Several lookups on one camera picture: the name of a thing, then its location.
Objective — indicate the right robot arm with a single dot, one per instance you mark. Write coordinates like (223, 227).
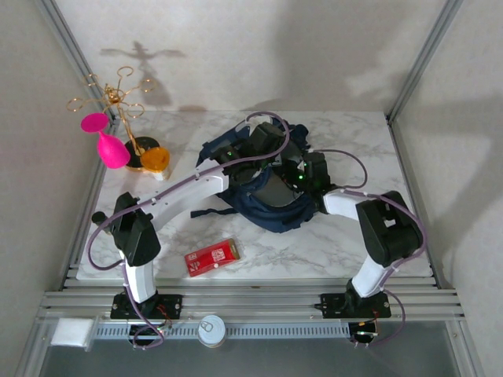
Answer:
(389, 231)

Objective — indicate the silver tin can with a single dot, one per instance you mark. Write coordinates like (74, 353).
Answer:
(211, 330)

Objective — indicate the aluminium frame post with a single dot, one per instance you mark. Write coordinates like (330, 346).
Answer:
(424, 51)
(74, 47)

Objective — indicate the red carton box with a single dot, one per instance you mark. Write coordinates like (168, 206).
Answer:
(212, 259)

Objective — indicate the small black bottle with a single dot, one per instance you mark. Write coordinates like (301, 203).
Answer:
(98, 217)

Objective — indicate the white foam block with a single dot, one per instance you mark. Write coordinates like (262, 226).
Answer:
(72, 333)

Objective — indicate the aluminium frame rail base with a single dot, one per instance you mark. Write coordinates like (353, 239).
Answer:
(251, 296)

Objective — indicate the orange translucent cup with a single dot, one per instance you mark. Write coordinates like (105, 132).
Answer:
(155, 159)

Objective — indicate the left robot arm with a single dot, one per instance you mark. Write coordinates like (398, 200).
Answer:
(184, 196)

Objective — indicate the pink goblet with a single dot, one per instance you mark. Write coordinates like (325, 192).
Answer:
(110, 151)

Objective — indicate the navy blue backpack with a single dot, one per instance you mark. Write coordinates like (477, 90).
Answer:
(275, 216)

